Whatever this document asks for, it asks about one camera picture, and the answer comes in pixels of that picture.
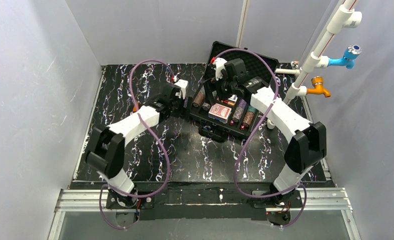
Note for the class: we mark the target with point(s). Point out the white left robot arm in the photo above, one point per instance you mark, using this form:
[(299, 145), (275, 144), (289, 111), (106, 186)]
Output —
[(106, 146)]

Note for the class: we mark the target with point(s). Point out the red playing card deck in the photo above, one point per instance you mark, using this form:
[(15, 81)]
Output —
[(220, 112)]

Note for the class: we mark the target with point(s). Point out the blue plastic tap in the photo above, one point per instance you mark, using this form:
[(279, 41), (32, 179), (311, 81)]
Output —
[(348, 58)]

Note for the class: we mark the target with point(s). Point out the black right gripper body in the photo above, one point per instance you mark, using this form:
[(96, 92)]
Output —
[(215, 88)]

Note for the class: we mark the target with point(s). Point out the grey chip stack in case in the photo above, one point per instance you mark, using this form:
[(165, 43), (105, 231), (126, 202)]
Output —
[(206, 106)]

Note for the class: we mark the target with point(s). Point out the orange plastic tap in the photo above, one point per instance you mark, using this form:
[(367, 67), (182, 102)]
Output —
[(318, 88)]

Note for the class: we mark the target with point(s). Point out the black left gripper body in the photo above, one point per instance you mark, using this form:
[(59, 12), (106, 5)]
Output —
[(186, 103)]

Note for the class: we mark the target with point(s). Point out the black poker set case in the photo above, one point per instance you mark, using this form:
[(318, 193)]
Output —
[(256, 65)]

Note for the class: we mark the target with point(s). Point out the green chip stack in case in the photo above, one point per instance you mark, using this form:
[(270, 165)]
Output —
[(248, 117)]

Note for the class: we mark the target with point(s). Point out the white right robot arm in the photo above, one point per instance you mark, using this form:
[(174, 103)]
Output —
[(306, 140)]

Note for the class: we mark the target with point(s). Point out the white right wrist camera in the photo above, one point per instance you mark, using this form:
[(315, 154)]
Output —
[(219, 65)]

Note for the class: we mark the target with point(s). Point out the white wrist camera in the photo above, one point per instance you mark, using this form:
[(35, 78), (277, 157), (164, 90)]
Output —
[(219, 65), (183, 88)]

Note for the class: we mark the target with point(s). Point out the white pvc pipe frame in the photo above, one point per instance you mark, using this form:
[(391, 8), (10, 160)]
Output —
[(345, 16)]

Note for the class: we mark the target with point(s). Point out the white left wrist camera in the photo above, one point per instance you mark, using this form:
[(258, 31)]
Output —
[(183, 88)]

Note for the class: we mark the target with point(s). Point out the purple chip stack in case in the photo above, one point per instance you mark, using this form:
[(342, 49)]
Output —
[(239, 110)]

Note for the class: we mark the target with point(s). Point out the blue playing card deck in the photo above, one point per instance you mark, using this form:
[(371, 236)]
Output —
[(233, 98)]

